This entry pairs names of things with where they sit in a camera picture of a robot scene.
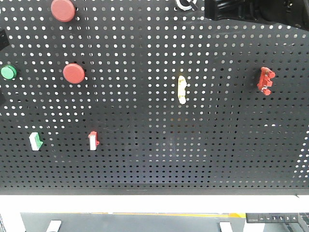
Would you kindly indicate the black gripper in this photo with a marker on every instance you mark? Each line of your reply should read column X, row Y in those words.
column 294, row 13

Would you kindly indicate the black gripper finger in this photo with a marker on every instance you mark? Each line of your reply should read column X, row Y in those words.
column 4, row 41

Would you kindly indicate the green round button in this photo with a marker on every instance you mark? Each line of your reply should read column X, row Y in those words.
column 8, row 72

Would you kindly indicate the upper red round button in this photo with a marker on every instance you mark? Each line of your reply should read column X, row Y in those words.
column 63, row 10

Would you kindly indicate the red round button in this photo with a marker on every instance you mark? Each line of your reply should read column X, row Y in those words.
column 74, row 73
column 63, row 10

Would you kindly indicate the lower red round button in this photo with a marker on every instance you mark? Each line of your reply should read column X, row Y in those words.
column 74, row 73

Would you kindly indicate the black perforated pegboard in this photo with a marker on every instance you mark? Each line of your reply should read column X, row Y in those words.
column 228, row 138

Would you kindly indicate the white black rotary knob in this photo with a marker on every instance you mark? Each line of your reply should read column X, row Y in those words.
column 186, row 5

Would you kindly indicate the black desk control panel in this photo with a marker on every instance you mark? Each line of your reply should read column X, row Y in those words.
column 271, row 217

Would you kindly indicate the red plastic clip switch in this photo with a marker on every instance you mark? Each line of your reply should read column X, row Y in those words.
column 265, row 80

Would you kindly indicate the green white toggle switch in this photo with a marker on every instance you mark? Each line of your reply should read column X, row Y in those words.
column 35, row 141

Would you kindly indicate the yellow white switch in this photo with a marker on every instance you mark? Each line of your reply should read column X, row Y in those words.
column 182, row 84

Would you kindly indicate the red white toggle switch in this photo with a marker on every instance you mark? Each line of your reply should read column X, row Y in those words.
column 93, row 140

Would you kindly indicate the white table frame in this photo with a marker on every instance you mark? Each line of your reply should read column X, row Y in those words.
column 11, row 206

